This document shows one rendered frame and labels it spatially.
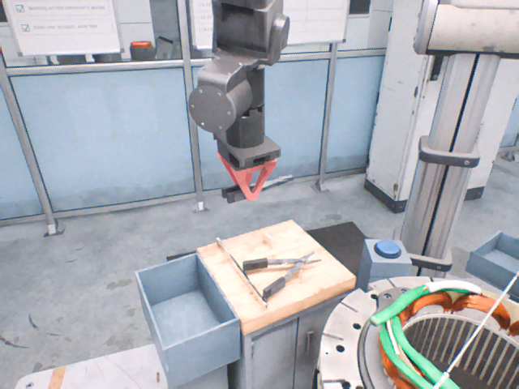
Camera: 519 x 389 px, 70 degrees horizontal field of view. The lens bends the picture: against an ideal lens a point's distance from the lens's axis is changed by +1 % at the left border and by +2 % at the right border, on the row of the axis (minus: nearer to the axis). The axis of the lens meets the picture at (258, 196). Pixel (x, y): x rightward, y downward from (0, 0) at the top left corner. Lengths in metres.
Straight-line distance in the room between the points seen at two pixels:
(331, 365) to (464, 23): 0.57
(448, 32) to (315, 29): 1.94
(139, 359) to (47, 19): 1.92
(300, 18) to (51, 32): 1.43
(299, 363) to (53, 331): 1.63
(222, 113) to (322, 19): 2.27
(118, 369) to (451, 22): 0.89
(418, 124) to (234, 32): 2.26
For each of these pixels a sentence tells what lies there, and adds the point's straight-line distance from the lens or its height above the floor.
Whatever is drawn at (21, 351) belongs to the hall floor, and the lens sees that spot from 2.15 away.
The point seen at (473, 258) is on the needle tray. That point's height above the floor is 1.05.
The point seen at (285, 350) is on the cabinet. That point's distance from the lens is 0.65.
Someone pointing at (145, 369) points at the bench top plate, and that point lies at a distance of 0.88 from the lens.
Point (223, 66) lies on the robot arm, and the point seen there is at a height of 1.39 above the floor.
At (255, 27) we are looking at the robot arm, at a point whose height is 1.43.
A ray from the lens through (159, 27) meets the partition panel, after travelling 2.44.
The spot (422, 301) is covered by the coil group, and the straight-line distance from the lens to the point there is 0.51.
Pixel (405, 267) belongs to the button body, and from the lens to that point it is 0.73.
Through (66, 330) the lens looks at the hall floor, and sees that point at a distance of 2.15.
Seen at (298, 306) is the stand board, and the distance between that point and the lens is 0.58.
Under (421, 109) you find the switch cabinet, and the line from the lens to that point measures 2.62.
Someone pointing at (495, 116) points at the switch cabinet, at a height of 0.68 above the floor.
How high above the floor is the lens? 1.47
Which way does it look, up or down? 30 degrees down
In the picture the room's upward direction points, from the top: straight up
